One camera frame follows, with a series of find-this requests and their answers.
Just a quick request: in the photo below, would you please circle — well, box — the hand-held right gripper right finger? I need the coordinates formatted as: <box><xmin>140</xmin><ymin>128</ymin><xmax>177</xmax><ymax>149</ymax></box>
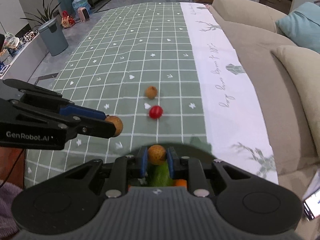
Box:
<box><xmin>167</xmin><ymin>147</ymin><xmax>253</xmax><ymax>197</ymax></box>

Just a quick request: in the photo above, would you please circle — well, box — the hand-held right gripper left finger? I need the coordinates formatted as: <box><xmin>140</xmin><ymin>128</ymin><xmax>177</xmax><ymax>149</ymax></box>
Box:
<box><xmin>60</xmin><ymin>145</ymin><xmax>148</xmax><ymax>198</ymax></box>

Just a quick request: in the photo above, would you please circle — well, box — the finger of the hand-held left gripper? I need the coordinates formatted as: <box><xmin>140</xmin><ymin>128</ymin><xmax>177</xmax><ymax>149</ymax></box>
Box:
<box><xmin>0</xmin><ymin>97</ymin><xmax>117</xmax><ymax>140</ymax></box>
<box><xmin>0</xmin><ymin>79</ymin><xmax>107</xmax><ymax>121</ymax></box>

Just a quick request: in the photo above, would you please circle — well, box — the brown longan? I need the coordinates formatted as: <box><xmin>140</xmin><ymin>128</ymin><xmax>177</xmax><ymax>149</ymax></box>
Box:
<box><xmin>145</xmin><ymin>86</ymin><xmax>158</xmax><ymax>99</ymax></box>
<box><xmin>105</xmin><ymin>115</ymin><xmax>124</xmax><ymax>137</ymax></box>
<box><xmin>147</xmin><ymin>145</ymin><xmax>167</xmax><ymax>165</ymax></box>

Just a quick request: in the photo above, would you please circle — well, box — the green cucumber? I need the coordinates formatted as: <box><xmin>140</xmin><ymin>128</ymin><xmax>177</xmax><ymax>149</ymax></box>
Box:
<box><xmin>146</xmin><ymin>164</ymin><xmax>174</xmax><ymax>187</ymax></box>

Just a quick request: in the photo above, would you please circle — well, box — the green colander bowl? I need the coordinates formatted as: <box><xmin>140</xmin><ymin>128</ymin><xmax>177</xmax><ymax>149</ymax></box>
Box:
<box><xmin>125</xmin><ymin>142</ymin><xmax>219</xmax><ymax>188</ymax></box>

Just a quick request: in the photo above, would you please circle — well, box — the red cloth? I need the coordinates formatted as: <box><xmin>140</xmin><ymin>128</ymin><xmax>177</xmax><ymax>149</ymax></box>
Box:
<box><xmin>0</xmin><ymin>147</ymin><xmax>25</xmax><ymax>188</ymax></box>

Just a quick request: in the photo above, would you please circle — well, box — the small red fruit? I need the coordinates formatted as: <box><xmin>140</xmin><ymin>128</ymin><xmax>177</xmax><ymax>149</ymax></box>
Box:
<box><xmin>149</xmin><ymin>106</ymin><xmax>163</xmax><ymax>119</ymax></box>

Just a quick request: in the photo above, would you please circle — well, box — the purple fleece cloth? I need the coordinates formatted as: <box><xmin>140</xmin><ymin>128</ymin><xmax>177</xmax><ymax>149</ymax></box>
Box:
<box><xmin>0</xmin><ymin>180</ymin><xmax>24</xmax><ymax>240</ymax></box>

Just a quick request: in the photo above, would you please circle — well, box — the grey trash bin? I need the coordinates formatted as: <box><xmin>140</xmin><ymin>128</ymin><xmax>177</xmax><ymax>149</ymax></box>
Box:
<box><xmin>38</xmin><ymin>18</ymin><xmax>69</xmax><ymax>57</ymax></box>

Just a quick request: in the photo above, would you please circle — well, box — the green checked tablecloth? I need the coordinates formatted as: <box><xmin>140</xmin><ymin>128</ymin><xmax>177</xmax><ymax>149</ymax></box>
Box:
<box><xmin>25</xmin><ymin>2</ymin><xmax>279</xmax><ymax>188</ymax></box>

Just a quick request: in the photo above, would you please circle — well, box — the pink heater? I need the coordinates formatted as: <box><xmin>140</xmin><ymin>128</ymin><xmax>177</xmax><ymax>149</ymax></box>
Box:
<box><xmin>77</xmin><ymin>7</ymin><xmax>91</xmax><ymax>21</ymax></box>

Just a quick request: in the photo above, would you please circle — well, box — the spiky leaf plant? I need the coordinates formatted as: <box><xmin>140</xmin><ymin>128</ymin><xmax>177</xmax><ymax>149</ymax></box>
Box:
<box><xmin>20</xmin><ymin>0</ymin><xmax>62</xmax><ymax>28</ymax></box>

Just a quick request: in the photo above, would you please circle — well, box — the blue water bottle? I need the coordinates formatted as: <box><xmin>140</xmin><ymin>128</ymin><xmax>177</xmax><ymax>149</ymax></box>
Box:
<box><xmin>72</xmin><ymin>0</ymin><xmax>91</xmax><ymax>18</ymax></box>

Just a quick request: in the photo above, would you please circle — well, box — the beige sofa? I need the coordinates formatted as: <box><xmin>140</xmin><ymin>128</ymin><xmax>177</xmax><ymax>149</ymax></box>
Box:
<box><xmin>209</xmin><ymin>0</ymin><xmax>320</xmax><ymax>198</ymax></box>

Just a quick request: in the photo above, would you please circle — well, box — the smartphone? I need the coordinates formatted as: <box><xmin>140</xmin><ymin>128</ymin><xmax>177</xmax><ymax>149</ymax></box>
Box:
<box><xmin>302</xmin><ymin>192</ymin><xmax>320</xmax><ymax>221</ymax></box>

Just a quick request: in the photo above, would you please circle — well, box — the beige pillow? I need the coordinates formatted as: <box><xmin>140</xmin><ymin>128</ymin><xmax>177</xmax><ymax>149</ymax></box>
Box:
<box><xmin>271</xmin><ymin>45</ymin><xmax>320</xmax><ymax>140</ymax></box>

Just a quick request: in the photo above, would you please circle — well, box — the blue pillow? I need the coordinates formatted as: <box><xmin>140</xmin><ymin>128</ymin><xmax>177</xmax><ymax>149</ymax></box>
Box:
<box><xmin>275</xmin><ymin>2</ymin><xmax>320</xmax><ymax>54</ymax></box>

